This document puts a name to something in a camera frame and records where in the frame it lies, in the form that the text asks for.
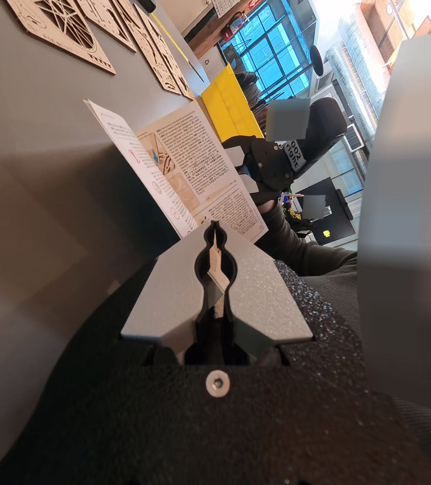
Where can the silver ventilation duct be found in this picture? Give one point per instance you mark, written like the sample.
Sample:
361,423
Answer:
355,75

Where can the wooden sheet with small parts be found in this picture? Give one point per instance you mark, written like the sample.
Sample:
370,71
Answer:
105,19

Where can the person's right hand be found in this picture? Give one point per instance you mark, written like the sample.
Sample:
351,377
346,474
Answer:
267,207

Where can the wooden sheet with narrow parts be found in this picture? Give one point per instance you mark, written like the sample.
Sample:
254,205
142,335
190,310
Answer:
173,72

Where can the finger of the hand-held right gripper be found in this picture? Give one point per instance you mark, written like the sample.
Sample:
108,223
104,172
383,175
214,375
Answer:
235,155
251,184

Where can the wooden sheet with wheel cutouts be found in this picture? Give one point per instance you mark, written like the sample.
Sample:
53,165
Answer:
60,34

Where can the person's right forearm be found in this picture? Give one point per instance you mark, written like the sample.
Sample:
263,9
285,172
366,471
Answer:
306,250

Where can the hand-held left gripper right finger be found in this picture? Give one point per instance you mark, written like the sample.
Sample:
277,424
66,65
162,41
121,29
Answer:
268,299

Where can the large paned window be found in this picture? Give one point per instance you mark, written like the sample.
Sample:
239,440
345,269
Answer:
272,45

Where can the black computer monitor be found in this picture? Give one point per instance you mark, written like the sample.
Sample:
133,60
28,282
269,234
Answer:
333,216

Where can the white instruction booklet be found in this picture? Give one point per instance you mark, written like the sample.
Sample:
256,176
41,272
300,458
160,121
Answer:
185,166

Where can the wooden sheet with curved parts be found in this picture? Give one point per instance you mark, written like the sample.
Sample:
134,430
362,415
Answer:
151,45

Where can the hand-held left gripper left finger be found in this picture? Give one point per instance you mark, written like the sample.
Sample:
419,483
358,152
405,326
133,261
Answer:
162,299

